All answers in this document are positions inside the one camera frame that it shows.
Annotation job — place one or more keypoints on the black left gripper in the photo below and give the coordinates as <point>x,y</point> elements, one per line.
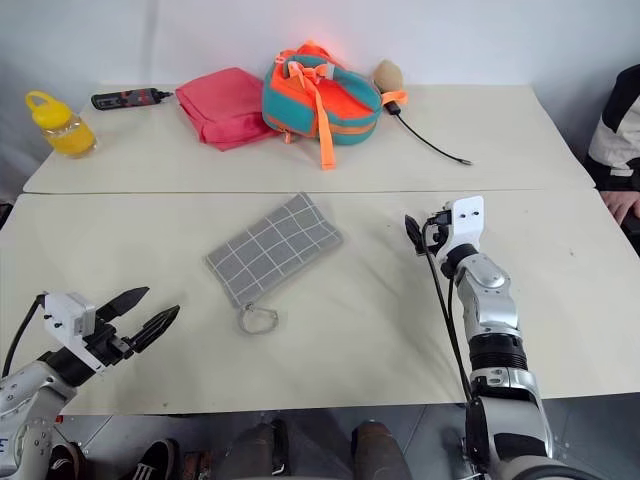
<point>107,345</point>

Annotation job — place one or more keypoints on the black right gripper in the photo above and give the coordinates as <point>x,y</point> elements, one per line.
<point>436,227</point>

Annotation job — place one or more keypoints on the teal orange fabric bag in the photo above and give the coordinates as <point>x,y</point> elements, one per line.
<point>345,107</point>

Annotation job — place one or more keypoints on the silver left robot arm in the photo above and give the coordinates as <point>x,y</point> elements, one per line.
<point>24,400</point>

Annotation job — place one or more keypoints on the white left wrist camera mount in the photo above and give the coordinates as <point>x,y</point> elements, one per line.
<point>67,310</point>

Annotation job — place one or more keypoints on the person in black white jacket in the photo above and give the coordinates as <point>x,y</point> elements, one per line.
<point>617,120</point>

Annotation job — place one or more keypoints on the grey robot shoulder shell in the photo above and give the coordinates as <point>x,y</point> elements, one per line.
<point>575,467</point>

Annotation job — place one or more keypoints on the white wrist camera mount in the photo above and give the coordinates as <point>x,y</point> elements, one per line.
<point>467,220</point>
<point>67,310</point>

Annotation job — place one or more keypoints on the grey checked pouch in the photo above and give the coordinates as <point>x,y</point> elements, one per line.
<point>274,247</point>

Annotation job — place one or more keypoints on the yellow lidded plastic bottle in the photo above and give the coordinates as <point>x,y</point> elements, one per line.
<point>65,135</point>

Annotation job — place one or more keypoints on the person's bare hand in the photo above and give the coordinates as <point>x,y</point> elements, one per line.
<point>622,206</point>

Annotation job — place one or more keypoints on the black red electric screwdriver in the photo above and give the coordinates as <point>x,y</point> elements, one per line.
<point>127,98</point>

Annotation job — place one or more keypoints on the dark rounded shape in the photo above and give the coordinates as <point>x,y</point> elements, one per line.
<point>252,452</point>
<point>377,450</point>

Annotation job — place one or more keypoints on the beige plush ball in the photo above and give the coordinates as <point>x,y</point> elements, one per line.
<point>387,75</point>

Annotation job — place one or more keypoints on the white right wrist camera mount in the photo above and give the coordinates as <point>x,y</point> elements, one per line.
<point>467,220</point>

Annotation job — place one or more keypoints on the black shoe with white stripes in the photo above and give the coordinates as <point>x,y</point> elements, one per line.
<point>152,462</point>

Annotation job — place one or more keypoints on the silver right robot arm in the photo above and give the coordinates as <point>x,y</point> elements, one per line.
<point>492,310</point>

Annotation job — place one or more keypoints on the pink folded fabric bag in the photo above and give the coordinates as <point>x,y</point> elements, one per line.
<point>220,107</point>

